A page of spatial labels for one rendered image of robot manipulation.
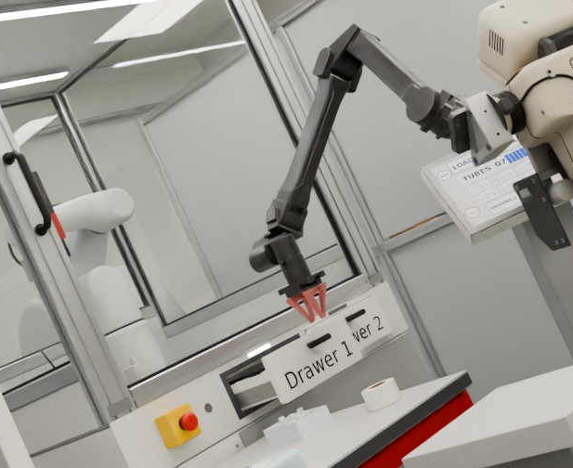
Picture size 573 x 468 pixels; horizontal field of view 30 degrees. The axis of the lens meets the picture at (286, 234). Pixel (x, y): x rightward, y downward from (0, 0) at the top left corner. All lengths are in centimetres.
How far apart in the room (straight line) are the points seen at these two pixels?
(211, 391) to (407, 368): 69
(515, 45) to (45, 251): 103
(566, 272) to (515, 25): 118
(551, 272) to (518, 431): 175
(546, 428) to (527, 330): 271
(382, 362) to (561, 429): 148
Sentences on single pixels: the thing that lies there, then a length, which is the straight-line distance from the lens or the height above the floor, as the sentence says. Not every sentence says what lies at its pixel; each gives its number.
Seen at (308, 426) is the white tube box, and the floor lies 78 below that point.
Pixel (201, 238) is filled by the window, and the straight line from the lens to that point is 255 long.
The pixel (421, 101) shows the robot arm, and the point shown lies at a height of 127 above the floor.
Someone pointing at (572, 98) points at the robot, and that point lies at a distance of 207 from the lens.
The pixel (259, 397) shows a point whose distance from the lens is 240.
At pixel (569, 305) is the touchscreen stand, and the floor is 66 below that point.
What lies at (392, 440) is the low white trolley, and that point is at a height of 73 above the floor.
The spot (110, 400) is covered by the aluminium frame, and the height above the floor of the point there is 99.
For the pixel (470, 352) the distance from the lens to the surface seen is 427.
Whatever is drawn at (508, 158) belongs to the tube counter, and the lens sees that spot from 316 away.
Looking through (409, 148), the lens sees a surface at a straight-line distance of 415.
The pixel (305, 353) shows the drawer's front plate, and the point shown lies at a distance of 241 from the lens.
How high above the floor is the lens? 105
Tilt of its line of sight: 2 degrees up
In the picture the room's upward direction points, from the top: 25 degrees counter-clockwise
